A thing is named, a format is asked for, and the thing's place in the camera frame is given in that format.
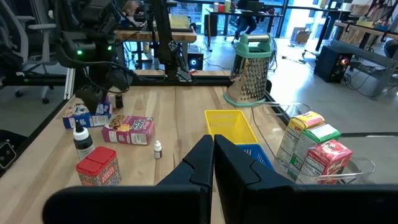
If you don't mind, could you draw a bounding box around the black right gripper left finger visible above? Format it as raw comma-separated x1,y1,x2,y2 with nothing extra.
42,134,215,224

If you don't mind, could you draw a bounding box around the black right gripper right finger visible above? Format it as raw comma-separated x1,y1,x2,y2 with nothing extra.
214,134,398,224

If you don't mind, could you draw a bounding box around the blue mini cereal box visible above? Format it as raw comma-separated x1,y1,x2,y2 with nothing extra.
62,101,114,130

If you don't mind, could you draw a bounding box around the pink mini cereal box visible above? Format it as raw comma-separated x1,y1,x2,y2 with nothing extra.
101,114,155,146

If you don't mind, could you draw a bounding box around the red-lidded smoked paprika tin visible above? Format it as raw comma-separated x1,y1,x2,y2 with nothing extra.
75,146,123,187

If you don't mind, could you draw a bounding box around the yellow mini cereal box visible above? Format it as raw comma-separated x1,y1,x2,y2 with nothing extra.
275,111,326,166

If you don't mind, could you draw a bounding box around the red mini cereal box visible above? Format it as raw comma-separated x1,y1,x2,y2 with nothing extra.
295,139,354,185

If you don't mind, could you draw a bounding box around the green mini cereal box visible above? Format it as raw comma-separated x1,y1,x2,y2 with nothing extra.
287,123,342,175

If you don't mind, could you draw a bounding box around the blue plastic basket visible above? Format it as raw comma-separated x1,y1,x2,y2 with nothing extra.
238,142,276,172

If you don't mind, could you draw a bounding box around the black bottle with white cap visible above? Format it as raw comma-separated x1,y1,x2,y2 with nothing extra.
72,119,96,162

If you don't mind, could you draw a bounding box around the small white-capped dropper bottle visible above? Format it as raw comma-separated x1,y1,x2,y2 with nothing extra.
153,140,163,160

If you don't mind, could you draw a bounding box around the yellow plastic basket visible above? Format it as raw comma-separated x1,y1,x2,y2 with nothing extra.
204,109,259,146

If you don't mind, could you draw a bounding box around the grey office chair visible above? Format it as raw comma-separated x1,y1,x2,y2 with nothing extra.
0,0,58,105

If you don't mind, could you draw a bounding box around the computer tower with blue light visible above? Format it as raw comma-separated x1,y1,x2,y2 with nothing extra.
187,52,205,72

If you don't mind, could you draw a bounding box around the wooden workbench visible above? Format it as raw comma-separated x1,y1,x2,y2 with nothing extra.
114,28,198,71

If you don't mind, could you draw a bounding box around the clear plastic bin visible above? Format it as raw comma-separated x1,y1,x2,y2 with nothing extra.
250,101,377,186

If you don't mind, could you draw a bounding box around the yellow box on workbench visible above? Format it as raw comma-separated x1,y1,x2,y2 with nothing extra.
169,14,191,30

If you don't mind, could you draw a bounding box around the black tower with red light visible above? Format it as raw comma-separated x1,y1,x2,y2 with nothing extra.
313,45,354,84

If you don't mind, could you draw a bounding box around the cardboard box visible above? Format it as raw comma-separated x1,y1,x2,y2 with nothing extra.
290,27,312,44

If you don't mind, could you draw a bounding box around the person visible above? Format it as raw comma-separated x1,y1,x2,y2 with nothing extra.
233,0,259,43

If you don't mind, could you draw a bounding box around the black office desk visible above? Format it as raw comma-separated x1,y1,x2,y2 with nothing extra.
203,7,285,52

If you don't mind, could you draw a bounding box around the grey metal bench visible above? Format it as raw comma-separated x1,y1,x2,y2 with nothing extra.
329,20,398,97

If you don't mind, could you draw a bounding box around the black table-level camera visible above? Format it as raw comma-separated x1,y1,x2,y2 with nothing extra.
0,129,28,179

